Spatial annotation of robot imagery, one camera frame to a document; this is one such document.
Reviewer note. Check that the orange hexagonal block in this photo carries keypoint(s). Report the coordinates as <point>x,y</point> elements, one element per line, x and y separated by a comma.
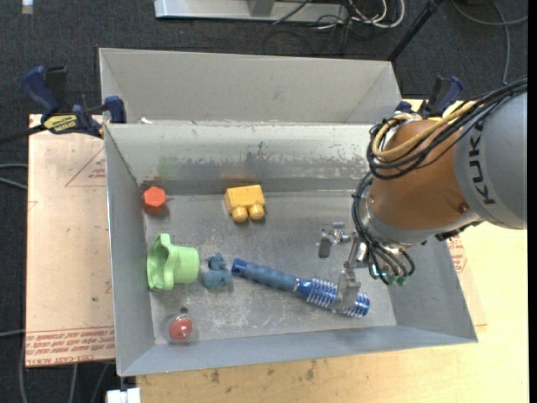
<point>154,200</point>

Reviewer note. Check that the grey metal bin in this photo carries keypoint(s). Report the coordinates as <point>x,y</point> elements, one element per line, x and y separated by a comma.
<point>268,242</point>

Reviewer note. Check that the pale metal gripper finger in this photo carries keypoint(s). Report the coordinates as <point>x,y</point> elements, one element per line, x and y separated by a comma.
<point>331,237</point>
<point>349,286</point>

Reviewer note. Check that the blue toy animal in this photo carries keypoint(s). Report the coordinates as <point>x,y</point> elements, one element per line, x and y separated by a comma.
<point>217,276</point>

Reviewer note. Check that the yellow toy brick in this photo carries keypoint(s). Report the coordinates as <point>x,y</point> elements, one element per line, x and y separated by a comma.
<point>245,202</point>

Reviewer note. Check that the green plastic cup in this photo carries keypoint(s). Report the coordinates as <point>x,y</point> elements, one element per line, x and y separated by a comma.
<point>172,263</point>

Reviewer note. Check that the black cylinder on white bracket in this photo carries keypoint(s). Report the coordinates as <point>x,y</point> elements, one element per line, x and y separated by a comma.
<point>448,235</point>

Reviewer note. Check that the red ball in clear shell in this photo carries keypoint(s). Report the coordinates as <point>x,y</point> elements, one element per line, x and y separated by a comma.
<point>181,329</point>

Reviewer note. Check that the brown cardboard board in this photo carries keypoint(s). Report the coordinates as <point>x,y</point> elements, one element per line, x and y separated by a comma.
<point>67,242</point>

